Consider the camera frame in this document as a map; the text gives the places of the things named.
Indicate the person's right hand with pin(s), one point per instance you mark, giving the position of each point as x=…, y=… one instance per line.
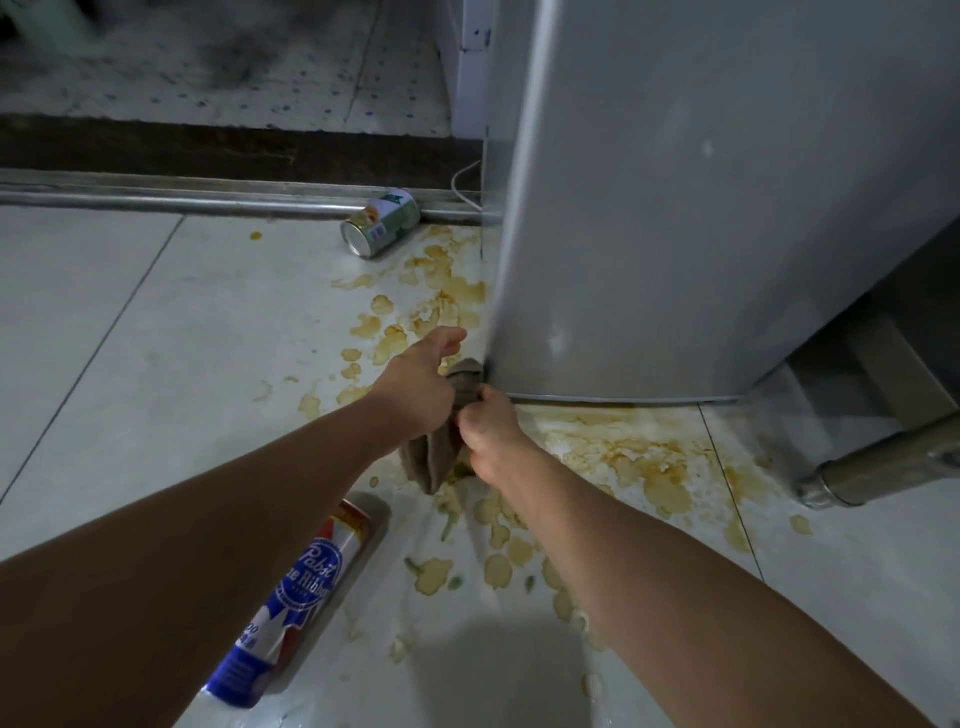
x=491, y=439

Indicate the person's left hand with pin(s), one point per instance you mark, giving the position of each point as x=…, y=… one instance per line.
x=416, y=384

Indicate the person's left thumb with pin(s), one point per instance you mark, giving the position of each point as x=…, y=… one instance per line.
x=448, y=341

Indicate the person's right fingers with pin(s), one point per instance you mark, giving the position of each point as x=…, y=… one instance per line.
x=471, y=424

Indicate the brown cleaning cloth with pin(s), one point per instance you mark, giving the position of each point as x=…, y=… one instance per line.
x=442, y=450

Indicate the person's left forearm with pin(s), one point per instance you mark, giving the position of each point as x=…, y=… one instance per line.
x=187, y=540

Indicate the person's right forearm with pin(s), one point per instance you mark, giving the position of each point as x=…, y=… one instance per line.
x=675, y=592

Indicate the green and yellow drink can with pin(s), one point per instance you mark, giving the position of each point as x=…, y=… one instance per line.
x=380, y=222

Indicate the white and blue beer can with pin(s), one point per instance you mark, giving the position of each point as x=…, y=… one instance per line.
x=289, y=600

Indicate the grey refrigerator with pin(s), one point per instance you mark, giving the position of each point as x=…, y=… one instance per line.
x=697, y=195

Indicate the metal table leg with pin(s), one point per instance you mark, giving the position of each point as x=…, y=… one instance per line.
x=877, y=465

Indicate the metal door threshold rail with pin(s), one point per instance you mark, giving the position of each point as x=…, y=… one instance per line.
x=225, y=199

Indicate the white door frame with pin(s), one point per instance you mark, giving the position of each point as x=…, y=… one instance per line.
x=469, y=67

